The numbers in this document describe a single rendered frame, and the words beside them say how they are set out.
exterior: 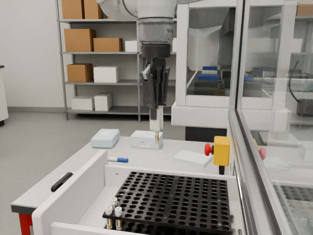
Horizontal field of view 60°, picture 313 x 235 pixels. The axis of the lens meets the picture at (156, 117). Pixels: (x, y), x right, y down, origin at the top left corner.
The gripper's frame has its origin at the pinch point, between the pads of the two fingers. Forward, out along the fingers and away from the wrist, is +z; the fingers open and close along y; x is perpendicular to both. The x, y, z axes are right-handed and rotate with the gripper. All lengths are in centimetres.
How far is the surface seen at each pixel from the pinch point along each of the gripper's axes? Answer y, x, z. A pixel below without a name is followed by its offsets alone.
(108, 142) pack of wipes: 22.4, 35.1, 20.8
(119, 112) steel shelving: 282, 216, 86
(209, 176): -7.6, -18.0, 10.1
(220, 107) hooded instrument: 60, -3, 9
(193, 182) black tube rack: -13.2, -16.1, 9.3
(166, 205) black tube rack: -24.0, -14.7, 9.2
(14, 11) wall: 256, 403, -73
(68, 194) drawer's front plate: -31.4, 2.7, 7.7
